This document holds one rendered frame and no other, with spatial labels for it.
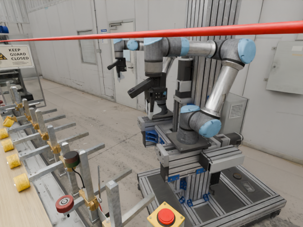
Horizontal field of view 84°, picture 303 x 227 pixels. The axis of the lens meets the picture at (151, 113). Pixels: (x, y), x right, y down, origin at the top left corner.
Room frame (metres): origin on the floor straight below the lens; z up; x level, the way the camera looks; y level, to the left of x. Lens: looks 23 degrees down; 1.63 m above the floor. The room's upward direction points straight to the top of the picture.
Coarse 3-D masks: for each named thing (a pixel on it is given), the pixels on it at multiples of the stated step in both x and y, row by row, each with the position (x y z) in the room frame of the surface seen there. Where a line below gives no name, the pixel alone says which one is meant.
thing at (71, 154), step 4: (68, 152) 0.63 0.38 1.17; (72, 152) 0.63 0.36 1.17; (76, 152) 0.63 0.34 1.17; (64, 156) 0.60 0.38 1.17; (68, 156) 0.60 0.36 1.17; (72, 156) 0.60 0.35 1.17; (80, 164) 0.63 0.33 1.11; (72, 168) 0.61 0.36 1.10; (76, 172) 0.62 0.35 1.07; (80, 176) 0.63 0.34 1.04
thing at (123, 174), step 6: (126, 168) 0.89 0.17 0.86; (120, 174) 0.83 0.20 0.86; (126, 174) 0.85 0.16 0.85; (108, 180) 0.79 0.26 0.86; (114, 180) 0.79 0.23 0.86; (102, 186) 0.74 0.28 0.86; (96, 192) 0.70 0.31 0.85; (78, 198) 0.66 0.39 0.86; (78, 204) 0.63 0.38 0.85; (72, 210) 0.60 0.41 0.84
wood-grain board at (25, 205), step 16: (0, 128) 1.38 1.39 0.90; (0, 144) 1.12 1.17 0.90; (0, 160) 0.92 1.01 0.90; (0, 176) 0.78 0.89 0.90; (16, 176) 0.78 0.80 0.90; (0, 192) 0.66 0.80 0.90; (16, 192) 0.66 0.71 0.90; (32, 192) 0.66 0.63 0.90; (0, 208) 0.57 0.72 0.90; (16, 208) 0.57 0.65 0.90; (32, 208) 0.57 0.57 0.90; (0, 224) 0.49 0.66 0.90; (16, 224) 0.49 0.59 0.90; (32, 224) 0.49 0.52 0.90; (48, 224) 0.49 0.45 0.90
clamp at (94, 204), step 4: (80, 192) 0.69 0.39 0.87; (84, 192) 0.69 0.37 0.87; (80, 196) 0.69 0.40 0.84; (84, 196) 0.66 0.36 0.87; (84, 200) 0.65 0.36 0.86; (92, 200) 0.63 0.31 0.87; (96, 200) 0.64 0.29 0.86; (88, 204) 0.62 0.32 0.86; (92, 204) 0.61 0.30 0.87; (96, 204) 0.63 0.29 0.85; (88, 208) 0.61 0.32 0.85; (92, 208) 0.61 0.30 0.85; (96, 208) 0.62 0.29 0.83
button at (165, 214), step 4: (164, 208) 0.31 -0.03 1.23; (160, 212) 0.30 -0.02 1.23; (164, 212) 0.30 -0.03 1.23; (168, 212) 0.30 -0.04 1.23; (172, 212) 0.30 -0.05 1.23; (160, 216) 0.29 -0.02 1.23; (164, 216) 0.29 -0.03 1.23; (168, 216) 0.29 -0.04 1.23; (172, 216) 0.29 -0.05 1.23; (160, 220) 0.28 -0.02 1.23; (164, 220) 0.28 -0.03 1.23; (168, 220) 0.28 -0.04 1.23; (172, 220) 0.28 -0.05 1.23
